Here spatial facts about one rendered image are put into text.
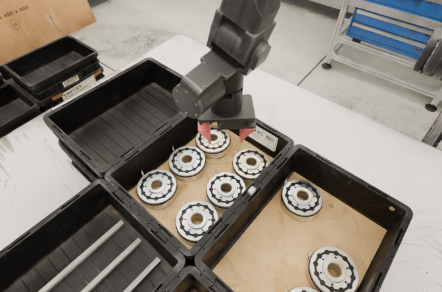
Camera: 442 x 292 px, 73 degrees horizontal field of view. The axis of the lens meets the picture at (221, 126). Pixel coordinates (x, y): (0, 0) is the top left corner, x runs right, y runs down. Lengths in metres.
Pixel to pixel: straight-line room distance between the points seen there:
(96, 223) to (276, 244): 0.44
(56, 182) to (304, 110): 0.93
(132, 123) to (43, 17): 2.41
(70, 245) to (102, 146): 0.30
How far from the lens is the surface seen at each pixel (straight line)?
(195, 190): 0.82
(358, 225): 0.84
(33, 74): 2.02
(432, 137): 1.45
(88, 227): 0.84
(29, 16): 3.28
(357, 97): 2.53
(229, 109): 0.52
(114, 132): 1.00
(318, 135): 1.16
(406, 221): 0.77
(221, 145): 0.87
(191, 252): 0.65
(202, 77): 0.42
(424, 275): 1.02
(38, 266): 0.85
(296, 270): 0.76
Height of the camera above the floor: 1.54
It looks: 47 degrees down
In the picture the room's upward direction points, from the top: straight up
